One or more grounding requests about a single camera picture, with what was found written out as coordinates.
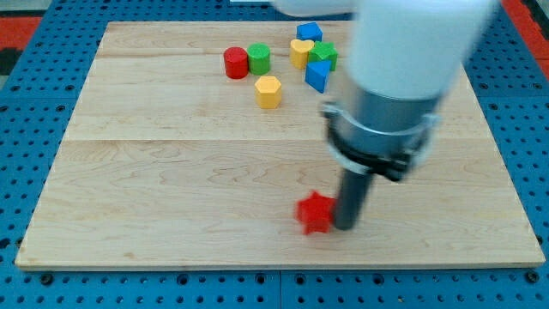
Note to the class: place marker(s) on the green star block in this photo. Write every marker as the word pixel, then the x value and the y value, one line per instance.
pixel 324 51

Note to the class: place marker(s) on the green cylinder block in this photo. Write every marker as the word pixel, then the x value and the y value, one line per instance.
pixel 258 59

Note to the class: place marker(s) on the yellow hexagon block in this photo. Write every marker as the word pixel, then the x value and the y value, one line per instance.
pixel 268 92

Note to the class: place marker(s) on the red cylinder block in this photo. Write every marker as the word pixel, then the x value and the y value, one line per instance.
pixel 236 62

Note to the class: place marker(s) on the red star block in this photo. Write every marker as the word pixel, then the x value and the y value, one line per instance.
pixel 314 213

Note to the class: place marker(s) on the silver clamp end effector mount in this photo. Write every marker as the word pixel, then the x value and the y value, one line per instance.
pixel 370 133

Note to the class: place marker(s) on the light wooden board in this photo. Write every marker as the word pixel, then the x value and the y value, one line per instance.
pixel 168 164

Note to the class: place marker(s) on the blue triangle block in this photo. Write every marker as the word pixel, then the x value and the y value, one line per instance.
pixel 317 75

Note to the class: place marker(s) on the blue pentagon block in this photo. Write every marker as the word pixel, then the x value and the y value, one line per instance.
pixel 309 31

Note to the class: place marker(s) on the yellow heart block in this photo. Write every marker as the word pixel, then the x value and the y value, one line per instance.
pixel 299 52

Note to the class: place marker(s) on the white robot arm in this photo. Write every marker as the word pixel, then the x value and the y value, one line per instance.
pixel 402 59

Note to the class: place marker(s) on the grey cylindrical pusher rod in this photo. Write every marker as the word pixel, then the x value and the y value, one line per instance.
pixel 350 198

